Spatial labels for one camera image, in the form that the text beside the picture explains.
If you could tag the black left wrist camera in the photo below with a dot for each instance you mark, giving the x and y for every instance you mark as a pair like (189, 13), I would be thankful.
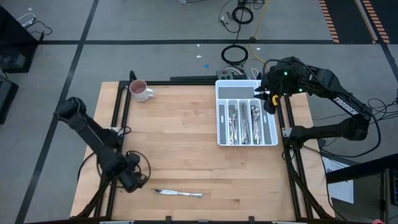
(133, 158)

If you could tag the black desk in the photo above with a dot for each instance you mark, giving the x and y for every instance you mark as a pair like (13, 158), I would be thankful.
(367, 169)
(12, 40)

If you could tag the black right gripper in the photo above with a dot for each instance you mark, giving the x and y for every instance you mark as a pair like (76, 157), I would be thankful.
(280, 84)

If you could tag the white paper sheet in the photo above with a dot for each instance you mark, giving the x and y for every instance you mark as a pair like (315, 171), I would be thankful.
(339, 193)

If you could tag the black aluminium table frame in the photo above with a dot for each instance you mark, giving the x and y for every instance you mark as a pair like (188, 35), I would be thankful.
(174, 83)

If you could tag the grey power strip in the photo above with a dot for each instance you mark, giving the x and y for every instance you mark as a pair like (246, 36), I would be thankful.
(225, 75)

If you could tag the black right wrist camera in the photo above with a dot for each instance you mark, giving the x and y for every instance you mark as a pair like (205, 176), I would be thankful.
(284, 70)

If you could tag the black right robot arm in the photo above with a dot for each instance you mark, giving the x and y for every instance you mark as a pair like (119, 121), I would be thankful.
(339, 99)

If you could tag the white mug with text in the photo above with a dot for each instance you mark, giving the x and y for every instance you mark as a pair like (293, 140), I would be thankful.
(144, 97)

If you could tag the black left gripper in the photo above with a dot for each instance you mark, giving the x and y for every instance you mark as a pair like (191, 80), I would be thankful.
(132, 182)

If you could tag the white cutlery tray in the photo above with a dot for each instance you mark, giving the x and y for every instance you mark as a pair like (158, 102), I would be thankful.
(236, 82)

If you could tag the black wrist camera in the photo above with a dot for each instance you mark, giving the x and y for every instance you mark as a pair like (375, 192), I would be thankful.
(284, 70)
(133, 158)

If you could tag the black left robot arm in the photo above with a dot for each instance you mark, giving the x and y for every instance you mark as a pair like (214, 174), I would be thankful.
(93, 137)

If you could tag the black orange-edged floor mat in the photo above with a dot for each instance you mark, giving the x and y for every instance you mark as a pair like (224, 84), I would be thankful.
(391, 18)
(348, 18)

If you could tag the black equipment box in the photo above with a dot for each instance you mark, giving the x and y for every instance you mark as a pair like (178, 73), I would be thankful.
(6, 99)

